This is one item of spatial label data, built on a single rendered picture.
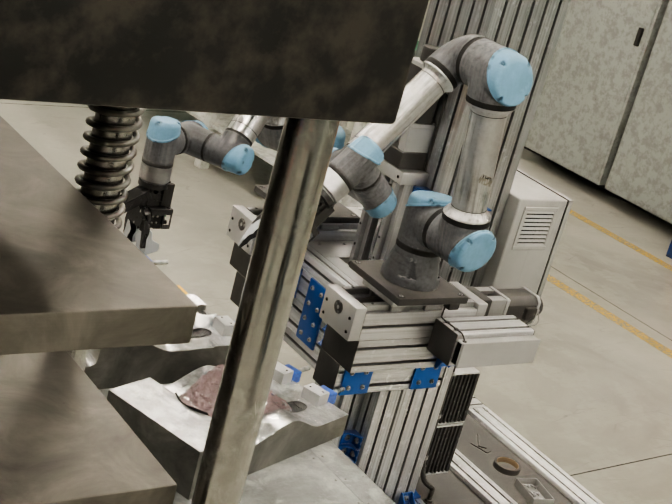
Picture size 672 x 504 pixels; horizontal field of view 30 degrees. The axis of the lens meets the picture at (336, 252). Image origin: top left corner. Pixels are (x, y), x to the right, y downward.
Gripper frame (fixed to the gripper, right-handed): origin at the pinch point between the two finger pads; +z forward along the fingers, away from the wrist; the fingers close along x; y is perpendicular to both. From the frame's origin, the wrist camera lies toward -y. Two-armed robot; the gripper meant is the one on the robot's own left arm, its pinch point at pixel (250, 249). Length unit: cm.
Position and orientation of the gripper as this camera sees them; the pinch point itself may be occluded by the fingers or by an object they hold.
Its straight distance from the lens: 265.0
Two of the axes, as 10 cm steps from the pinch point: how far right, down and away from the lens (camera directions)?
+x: -6.0, -5.1, 6.2
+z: -7.2, 6.7, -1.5
